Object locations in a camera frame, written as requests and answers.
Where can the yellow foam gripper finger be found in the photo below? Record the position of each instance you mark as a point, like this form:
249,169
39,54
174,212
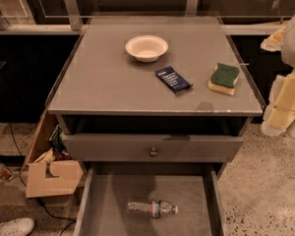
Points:
274,41
279,115

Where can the clear plastic water bottle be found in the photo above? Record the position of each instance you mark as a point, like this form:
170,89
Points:
152,208

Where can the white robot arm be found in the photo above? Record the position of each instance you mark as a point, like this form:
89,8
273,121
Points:
288,46

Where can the grey drawer cabinet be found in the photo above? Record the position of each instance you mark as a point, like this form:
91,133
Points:
107,91

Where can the round metal drawer knob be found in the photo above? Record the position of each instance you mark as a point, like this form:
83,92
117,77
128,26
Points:
153,152

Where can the open grey middle drawer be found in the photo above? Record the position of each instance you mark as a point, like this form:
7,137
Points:
191,187

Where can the grey top drawer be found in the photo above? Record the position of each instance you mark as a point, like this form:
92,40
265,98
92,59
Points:
136,148

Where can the small bottle on floor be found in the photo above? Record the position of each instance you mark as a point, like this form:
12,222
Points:
5,173

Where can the yellow green sponge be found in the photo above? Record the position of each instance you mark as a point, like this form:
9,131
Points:
223,79

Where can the dark blue snack packet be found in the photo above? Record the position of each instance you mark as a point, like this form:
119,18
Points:
173,80

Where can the white paper bowl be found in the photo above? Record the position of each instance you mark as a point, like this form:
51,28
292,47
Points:
146,48

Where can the grey metal railing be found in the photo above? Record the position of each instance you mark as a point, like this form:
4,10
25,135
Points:
239,16

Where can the brown cardboard box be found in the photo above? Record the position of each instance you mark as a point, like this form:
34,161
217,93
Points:
55,178

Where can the green snack bag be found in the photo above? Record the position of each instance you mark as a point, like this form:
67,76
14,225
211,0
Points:
55,139

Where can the white sneaker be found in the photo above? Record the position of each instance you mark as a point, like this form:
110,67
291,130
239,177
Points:
17,227

